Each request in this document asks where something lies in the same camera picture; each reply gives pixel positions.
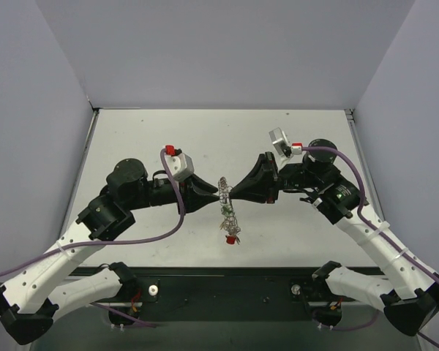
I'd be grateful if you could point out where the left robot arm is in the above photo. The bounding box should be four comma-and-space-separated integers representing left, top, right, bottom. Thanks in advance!
0, 156, 219, 345

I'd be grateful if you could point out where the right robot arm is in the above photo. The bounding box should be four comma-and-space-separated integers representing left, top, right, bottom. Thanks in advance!
230, 139, 439, 336

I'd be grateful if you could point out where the red key tag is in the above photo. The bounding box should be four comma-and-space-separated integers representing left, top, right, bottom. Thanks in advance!
226, 235, 239, 245

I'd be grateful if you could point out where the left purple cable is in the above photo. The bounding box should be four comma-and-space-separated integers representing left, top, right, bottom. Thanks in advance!
0, 146, 186, 328

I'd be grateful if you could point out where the purple cable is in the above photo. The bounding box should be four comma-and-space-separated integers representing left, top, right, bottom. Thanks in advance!
0, 146, 186, 328
300, 145, 439, 351

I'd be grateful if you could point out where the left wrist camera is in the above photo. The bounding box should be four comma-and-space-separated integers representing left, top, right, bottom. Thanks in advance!
165, 153, 195, 182

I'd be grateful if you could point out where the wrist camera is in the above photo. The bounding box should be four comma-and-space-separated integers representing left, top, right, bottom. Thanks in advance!
269, 127, 291, 159
165, 153, 195, 182

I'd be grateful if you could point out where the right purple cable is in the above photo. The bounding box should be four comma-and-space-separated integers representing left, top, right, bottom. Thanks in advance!
300, 145, 439, 351

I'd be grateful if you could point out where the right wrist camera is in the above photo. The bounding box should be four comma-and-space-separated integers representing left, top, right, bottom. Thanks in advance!
269, 127, 291, 159

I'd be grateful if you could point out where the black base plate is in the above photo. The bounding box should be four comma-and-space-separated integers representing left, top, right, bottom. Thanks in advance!
135, 268, 339, 322

